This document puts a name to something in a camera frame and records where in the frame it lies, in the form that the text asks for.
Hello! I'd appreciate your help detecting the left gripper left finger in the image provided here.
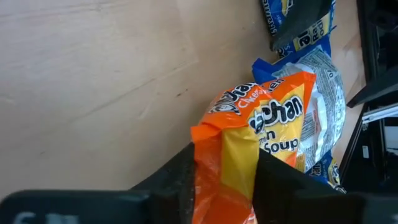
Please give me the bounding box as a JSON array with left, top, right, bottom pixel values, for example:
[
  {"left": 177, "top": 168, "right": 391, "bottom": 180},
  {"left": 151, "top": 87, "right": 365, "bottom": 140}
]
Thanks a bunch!
[{"left": 0, "top": 141, "right": 197, "bottom": 224}]

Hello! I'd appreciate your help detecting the orange Maruchan noodle pack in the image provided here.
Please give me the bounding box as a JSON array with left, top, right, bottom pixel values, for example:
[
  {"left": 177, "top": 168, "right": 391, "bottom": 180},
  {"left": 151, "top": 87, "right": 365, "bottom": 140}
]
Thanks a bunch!
[{"left": 190, "top": 70, "right": 317, "bottom": 224}]

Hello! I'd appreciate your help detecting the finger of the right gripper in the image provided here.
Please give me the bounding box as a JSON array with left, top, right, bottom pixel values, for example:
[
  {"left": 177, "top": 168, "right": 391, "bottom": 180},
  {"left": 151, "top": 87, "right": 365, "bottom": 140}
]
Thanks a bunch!
[{"left": 271, "top": 0, "right": 333, "bottom": 50}]

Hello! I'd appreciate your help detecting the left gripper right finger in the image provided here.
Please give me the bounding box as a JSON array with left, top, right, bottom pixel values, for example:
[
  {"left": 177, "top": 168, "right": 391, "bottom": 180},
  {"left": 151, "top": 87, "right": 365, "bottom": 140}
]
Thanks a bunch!
[{"left": 252, "top": 149, "right": 398, "bottom": 224}]

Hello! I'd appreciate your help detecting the blue Maruchan noodle pack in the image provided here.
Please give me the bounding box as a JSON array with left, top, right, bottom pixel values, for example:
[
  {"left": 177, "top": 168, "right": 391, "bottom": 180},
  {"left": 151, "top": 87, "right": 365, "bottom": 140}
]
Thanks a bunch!
[
  {"left": 251, "top": 45, "right": 346, "bottom": 174},
  {"left": 260, "top": 0, "right": 338, "bottom": 60},
  {"left": 306, "top": 151, "right": 348, "bottom": 195}
]

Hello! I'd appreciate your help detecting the silver metal bracket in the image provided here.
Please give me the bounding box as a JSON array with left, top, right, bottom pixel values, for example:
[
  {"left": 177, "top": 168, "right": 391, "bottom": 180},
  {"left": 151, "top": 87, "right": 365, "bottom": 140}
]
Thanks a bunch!
[{"left": 362, "top": 104, "right": 398, "bottom": 124}]

